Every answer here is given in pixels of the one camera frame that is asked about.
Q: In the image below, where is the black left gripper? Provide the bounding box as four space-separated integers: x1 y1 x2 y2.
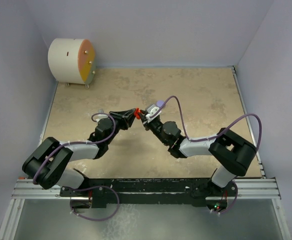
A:
105 108 136 145

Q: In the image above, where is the orange earbud charging case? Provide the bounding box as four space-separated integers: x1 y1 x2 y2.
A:
134 108 141 120

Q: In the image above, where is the purple earbud charging case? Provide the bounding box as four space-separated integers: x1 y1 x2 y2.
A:
156 100 164 107

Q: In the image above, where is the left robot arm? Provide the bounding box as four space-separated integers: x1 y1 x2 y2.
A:
22 108 136 196

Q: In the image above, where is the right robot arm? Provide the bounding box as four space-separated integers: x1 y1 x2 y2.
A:
135 110 257 196

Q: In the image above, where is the round tricolour drawer cabinet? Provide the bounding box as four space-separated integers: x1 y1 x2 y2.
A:
47 38 96 88

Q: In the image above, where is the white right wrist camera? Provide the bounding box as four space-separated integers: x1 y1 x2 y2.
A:
145 104 162 123

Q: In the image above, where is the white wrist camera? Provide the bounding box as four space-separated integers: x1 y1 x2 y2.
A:
145 104 162 123
94 108 108 123

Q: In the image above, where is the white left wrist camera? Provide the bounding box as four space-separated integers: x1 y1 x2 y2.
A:
94 108 108 123

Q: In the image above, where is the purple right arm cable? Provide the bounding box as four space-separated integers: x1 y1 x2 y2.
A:
158 95 263 215

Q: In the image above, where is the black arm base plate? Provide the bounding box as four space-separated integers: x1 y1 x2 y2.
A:
60 177 238 208

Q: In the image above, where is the aluminium rail frame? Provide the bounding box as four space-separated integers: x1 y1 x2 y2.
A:
0 65 292 240

